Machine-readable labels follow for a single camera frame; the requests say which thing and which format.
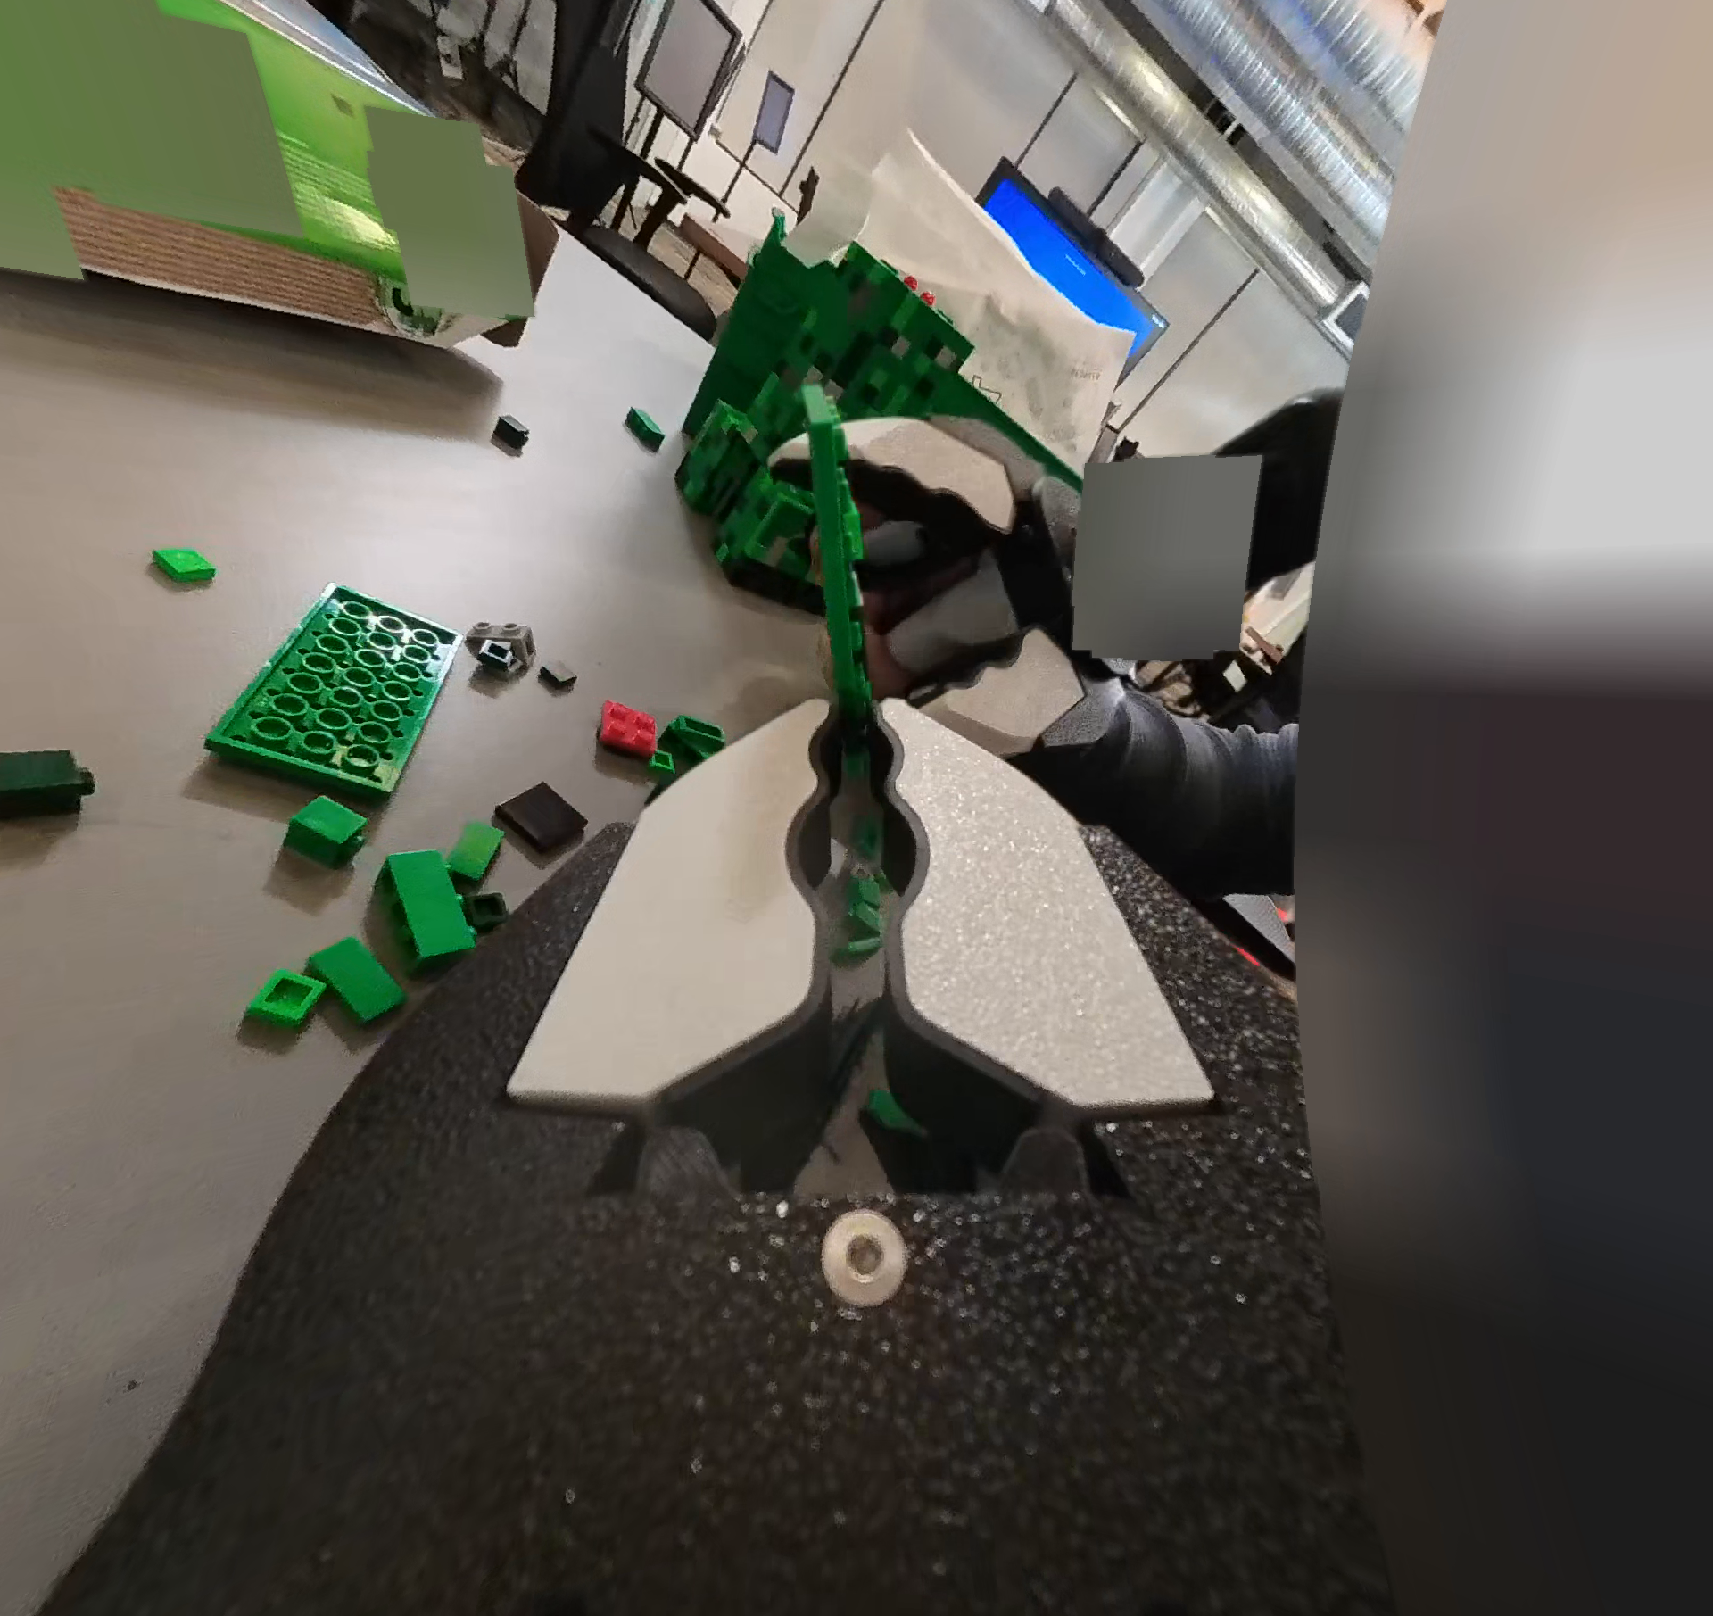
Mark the blue computer monitor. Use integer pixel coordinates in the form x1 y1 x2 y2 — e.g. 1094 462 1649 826
973 156 1173 367

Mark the black square tile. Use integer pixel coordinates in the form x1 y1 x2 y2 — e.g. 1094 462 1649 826
495 784 588 854

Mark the green slope brick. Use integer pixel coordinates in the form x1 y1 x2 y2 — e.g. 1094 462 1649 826
283 795 366 867

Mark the large green studded plate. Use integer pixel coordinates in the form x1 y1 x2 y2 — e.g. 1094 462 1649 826
203 583 463 798

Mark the long green brick plate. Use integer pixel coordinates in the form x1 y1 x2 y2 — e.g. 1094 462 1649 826
798 385 888 968

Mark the display on stand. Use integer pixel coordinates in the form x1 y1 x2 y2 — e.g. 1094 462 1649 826
633 0 746 173

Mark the person's right forearm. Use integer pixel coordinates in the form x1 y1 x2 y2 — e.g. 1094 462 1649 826
1009 672 1299 901

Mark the white instruction sheet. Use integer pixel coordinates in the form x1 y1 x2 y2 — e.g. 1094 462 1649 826
856 128 1139 467

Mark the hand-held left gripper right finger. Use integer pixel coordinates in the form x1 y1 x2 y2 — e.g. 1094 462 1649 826
877 698 1219 1122

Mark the green pixel brick model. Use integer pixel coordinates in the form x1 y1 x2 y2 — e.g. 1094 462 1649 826
676 208 1089 614

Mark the grey desk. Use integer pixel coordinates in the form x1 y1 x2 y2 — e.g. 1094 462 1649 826
0 223 832 1616

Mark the silver ventilation duct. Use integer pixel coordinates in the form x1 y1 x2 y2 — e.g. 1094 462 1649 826
1070 0 1433 279

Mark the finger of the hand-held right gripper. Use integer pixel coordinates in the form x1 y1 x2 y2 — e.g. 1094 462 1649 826
769 409 1050 538
877 569 1091 754

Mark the green flat brick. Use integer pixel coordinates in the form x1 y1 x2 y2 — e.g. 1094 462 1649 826
372 849 478 975

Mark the black webcam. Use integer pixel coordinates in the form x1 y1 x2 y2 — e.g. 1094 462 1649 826
1048 186 1145 285

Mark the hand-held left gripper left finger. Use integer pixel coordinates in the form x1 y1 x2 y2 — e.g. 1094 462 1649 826
502 694 841 1121

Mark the black office chair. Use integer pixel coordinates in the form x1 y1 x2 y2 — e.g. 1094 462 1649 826
514 0 735 339

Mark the green cardboard box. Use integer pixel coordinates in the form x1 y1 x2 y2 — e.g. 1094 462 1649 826
0 0 564 352

